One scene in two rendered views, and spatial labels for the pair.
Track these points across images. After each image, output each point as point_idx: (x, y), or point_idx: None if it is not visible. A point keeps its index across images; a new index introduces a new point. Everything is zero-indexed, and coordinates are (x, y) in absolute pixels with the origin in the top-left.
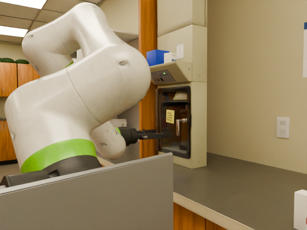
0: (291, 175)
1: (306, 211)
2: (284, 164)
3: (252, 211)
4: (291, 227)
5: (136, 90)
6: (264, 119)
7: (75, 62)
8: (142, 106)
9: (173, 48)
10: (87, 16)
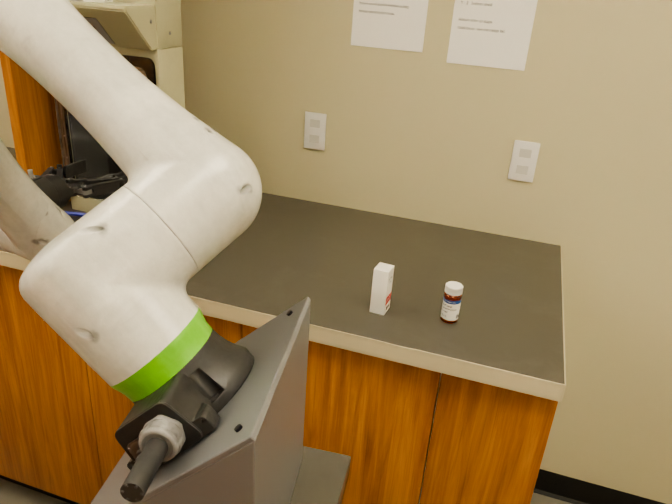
0: (331, 215)
1: (386, 291)
2: (315, 192)
3: (312, 299)
4: (367, 312)
5: (253, 220)
6: (282, 113)
7: (155, 189)
8: (16, 93)
9: None
10: (46, 8)
